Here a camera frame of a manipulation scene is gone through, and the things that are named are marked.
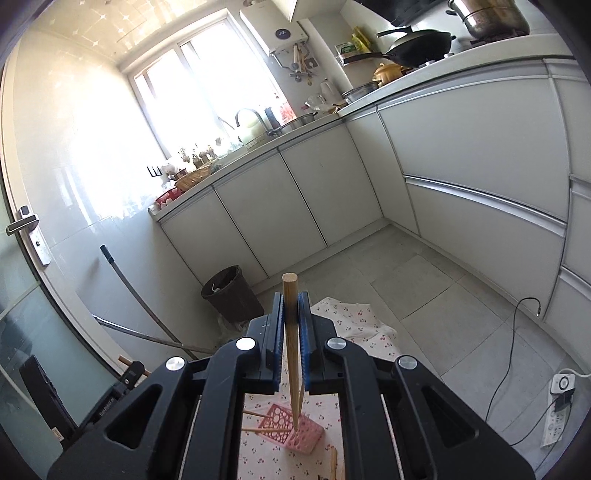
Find kitchen window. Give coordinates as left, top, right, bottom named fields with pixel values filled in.
left=133, top=14, right=288, bottom=161

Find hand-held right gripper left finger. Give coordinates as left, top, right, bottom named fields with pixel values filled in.
left=46, top=292, right=286, bottom=480

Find dark brown trash bin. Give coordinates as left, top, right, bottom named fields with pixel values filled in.
left=201, top=264, right=265, bottom=324

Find black range hood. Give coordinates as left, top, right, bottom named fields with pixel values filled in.
left=358, top=0, right=447, bottom=27

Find white kitchen base cabinets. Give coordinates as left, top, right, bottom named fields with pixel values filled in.
left=148, top=34, right=591, bottom=374

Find metal pole with black clamp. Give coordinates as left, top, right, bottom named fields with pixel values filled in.
left=100, top=245, right=195, bottom=360

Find white water heater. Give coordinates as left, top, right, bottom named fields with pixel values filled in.
left=240, top=0, right=311, bottom=58

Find frosted glass door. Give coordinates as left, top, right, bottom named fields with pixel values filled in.
left=0, top=65, right=125, bottom=467

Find plain metal pole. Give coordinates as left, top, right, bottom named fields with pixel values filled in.
left=91, top=315, right=218, bottom=357

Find cherry print tablecloth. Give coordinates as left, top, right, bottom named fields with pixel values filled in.
left=236, top=296, right=403, bottom=480

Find pink perforated utensil holder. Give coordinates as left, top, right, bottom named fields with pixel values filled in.
left=259, top=403, right=326, bottom=455

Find steel bowl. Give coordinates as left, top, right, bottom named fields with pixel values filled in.
left=281, top=114, right=317, bottom=133

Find metal door handle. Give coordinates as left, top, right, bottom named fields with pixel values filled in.
left=6, top=206, right=52, bottom=267

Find black wok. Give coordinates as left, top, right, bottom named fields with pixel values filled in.
left=376, top=25, right=457, bottom=68

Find black cable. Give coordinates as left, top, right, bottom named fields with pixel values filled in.
left=484, top=297, right=556, bottom=445

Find woven basket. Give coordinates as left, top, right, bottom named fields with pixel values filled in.
left=175, top=168, right=214, bottom=191

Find steel stock pot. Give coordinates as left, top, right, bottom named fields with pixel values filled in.
left=446, top=0, right=531, bottom=40

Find bunch of wooden chopsticks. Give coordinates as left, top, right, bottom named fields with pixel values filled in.
left=240, top=408, right=296, bottom=435

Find rack of condiment bottles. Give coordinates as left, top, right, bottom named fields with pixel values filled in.
left=334, top=27, right=375, bottom=66

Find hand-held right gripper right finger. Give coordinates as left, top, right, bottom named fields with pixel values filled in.
left=298, top=291, right=539, bottom=480

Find steel basin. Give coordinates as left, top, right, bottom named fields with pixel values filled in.
left=341, top=82, right=382, bottom=103

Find pale green jug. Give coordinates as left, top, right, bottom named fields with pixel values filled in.
left=239, top=113, right=265, bottom=140

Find golden lidded pot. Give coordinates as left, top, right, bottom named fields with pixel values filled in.
left=373, top=63, right=407, bottom=86

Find white power strip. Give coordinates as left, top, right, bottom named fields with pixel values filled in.
left=540, top=369, right=578, bottom=449

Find curved metal faucet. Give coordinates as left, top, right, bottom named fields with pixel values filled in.
left=234, top=108, right=279, bottom=138

